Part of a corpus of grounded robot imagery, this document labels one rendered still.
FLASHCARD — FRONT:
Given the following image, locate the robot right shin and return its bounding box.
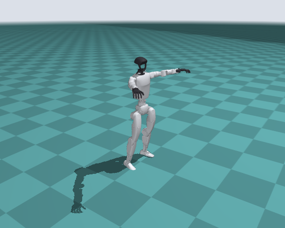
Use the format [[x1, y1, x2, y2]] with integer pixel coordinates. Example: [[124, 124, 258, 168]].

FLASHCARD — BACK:
[[126, 138, 136, 164]]

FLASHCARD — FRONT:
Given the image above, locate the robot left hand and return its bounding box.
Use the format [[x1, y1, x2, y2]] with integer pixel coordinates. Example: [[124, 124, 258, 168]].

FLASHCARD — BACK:
[[176, 68, 190, 73]]

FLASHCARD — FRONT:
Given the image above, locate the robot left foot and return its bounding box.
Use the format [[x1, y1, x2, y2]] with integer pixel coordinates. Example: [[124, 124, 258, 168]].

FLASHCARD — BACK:
[[140, 150, 154, 157]]

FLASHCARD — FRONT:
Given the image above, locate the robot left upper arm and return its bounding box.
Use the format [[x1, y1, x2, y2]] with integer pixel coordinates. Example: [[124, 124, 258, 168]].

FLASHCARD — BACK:
[[149, 71, 166, 79]]

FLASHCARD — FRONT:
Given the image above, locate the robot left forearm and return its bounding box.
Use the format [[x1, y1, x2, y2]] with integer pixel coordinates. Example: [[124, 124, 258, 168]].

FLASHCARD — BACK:
[[162, 69, 177, 75]]

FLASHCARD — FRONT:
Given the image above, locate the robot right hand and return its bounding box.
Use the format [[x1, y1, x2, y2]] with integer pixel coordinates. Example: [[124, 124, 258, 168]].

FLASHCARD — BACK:
[[132, 88, 144, 99]]

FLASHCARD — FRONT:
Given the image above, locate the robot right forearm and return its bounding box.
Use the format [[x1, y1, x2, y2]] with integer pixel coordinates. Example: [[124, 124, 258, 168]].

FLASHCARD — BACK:
[[129, 82, 138, 90]]

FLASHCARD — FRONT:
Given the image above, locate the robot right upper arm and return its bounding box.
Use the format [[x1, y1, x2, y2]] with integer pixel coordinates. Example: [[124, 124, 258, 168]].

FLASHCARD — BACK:
[[128, 76, 136, 87]]

